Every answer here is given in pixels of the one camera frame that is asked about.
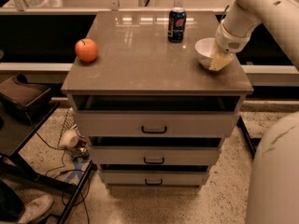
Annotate white ceramic bowl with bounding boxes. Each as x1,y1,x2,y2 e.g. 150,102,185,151
195,38,217,70

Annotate black floor cable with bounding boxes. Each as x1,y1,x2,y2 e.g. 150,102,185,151
24,112,92,224

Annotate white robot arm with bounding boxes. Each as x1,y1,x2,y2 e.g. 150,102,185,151
209,0,299,224

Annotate red apple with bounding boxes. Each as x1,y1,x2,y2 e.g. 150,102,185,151
75,38,98,63

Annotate brown VR headset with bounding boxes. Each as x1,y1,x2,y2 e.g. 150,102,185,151
0,74,51,119

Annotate white sneaker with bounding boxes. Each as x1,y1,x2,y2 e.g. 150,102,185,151
18,194,53,224

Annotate black metal stand leg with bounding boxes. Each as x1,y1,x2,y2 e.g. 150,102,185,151
237,118,260,158

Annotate middle grey drawer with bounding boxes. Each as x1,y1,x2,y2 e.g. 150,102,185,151
89,147,219,165

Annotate top grey drawer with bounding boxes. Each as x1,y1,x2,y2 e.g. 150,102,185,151
72,111,239,137

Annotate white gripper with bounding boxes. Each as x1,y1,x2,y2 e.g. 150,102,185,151
208,21,249,71

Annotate grey drawer cabinet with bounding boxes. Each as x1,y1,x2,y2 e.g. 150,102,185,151
62,11,253,173

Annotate blue Pepsi can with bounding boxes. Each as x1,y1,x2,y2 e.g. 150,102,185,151
168,7,187,42

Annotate grey drawer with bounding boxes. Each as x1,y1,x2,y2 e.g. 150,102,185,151
72,111,239,137
99,171,209,186
89,147,219,165

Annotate black side table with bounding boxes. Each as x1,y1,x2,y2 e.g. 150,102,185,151
0,101,95,224

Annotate white tape roll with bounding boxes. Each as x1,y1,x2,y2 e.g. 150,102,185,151
59,129,79,148

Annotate bottom grey drawer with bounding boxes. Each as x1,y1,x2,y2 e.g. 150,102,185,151
99,171,209,186

